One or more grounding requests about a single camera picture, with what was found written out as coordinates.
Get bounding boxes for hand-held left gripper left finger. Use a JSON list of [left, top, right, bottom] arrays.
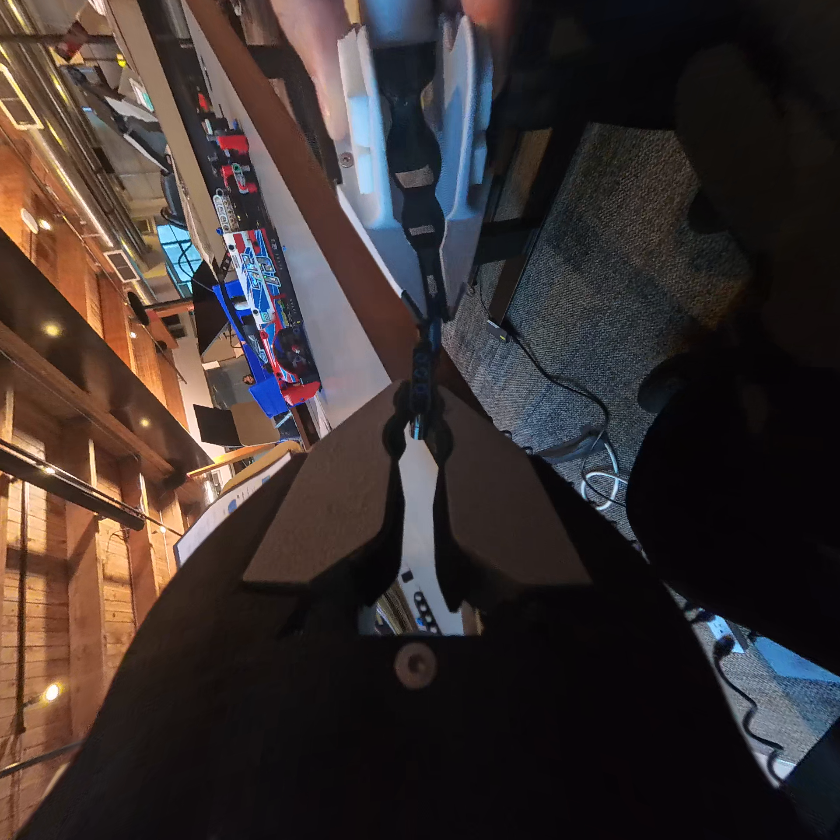
[[241, 382, 407, 592]]

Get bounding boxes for wooden board with paper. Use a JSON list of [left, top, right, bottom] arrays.
[[171, 439, 306, 573]]

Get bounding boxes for person's right hand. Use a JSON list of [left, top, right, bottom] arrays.
[[272, 0, 370, 143]]

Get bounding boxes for black coiled cable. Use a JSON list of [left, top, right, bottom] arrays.
[[713, 636, 788, 787]]

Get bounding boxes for blue plastic bin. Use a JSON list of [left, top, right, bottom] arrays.
[[214, 279, 293, 420]]

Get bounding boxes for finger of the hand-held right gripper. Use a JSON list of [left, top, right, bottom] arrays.
[[433, 13, 494, 323], [340, 28, 429, 316]]

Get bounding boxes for black power cable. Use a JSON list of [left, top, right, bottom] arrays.
[[475, 281, 614, 461]]

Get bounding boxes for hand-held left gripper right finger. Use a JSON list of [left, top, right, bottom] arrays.
[[429, 382, 594, 609]]

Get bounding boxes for black beam assembly blue pins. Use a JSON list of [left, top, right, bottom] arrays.
[[396, 303, 451, 442]]

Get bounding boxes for white cable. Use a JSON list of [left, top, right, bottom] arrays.
[[578, 429, 631, 513]]

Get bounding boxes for light grey desk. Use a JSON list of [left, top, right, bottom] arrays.
[[177, 0, 487, 638]]

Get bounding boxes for white power strip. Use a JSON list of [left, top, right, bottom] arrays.
[[706, 612, 750, 654]]

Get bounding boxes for red toy brick car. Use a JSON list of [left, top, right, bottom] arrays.
[[192, 92, 325, 406]]

